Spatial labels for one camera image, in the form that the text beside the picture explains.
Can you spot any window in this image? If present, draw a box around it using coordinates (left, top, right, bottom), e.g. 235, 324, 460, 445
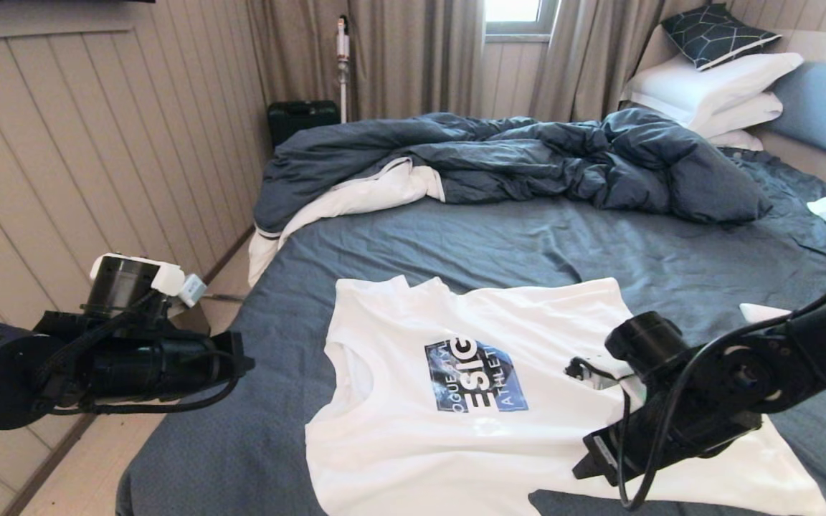
483, 0, 561, 39

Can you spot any white t-shirt blue print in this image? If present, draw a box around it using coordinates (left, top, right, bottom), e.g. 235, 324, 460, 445
304, 275, 826, 516

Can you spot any dark patterned pillow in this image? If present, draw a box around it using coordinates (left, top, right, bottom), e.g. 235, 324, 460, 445
660, 4, 783, 73

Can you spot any blue bed with headboard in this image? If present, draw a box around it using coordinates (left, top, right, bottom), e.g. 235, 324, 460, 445
115, 148, 826, 516

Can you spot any dark blue crumpled duvet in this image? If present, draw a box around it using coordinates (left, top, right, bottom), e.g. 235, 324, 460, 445
248, 110, 774, 289

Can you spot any white stick vacuum cleaner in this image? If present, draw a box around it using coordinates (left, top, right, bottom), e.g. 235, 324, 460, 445
336, 15, 352, 125

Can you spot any beige bed headboard frame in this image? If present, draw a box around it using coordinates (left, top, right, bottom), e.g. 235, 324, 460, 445
757, 30, 826, 195

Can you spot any beige curtain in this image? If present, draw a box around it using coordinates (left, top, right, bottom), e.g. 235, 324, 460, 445
528, 0, 680, 125
245, 0, 486, 125

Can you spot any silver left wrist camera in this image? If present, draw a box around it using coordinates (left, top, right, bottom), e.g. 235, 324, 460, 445
178, 274, 209, 309

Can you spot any black suitcase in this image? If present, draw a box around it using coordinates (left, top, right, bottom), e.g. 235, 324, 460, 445
267, 100, 341, 150

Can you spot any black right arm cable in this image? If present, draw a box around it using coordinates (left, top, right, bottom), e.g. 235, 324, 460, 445
617, 258, 826, 511

